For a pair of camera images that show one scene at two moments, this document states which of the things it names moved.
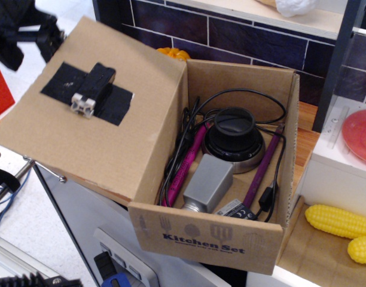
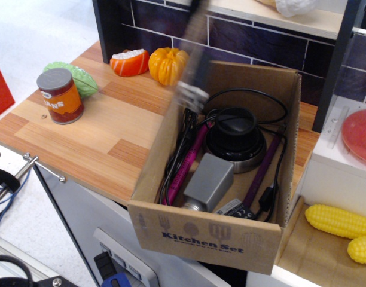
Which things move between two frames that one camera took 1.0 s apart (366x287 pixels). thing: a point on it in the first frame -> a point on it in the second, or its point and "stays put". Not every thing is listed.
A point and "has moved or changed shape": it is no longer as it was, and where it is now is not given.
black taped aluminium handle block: (92, 94) -> (191, 92)
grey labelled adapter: (235, 208) stays put
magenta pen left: (183, 168) stays put
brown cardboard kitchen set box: (124, 162) has moved or changed shape
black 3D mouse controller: (235, 139) stays put
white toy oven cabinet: (97, 225) stays put
